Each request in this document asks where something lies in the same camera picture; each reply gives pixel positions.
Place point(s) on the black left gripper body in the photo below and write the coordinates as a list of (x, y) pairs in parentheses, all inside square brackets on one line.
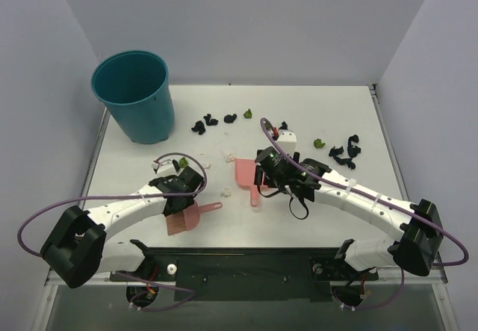
[(178, 204)]

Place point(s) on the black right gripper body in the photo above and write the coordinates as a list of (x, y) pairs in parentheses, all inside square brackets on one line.
[(259, 175)]

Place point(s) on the pink hand brush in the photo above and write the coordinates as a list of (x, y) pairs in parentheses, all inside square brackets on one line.
[(189, 218)]

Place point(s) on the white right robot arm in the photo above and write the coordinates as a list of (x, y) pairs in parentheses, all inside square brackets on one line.
[(385, 213)]

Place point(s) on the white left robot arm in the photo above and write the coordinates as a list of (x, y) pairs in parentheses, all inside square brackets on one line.
[(78, 247)]

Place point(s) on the pink plastic dustpan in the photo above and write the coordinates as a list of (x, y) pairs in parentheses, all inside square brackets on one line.
[(245, 179)]

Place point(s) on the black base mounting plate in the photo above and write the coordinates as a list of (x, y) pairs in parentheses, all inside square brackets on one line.
[(248, 274)]

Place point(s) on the teal plastic bucket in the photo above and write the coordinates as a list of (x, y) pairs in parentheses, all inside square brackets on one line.
[(134, 87)]

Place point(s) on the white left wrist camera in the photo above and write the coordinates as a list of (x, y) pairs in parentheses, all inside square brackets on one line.
[(165, 168)]

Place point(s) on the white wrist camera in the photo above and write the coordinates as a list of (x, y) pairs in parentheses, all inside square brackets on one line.
[(165, 168), (287, 141)]

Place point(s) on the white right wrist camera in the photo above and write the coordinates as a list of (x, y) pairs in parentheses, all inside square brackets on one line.
[(287, 141)]

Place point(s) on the aluminium table frame rail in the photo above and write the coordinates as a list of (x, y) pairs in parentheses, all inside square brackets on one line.
[(418, 248)]

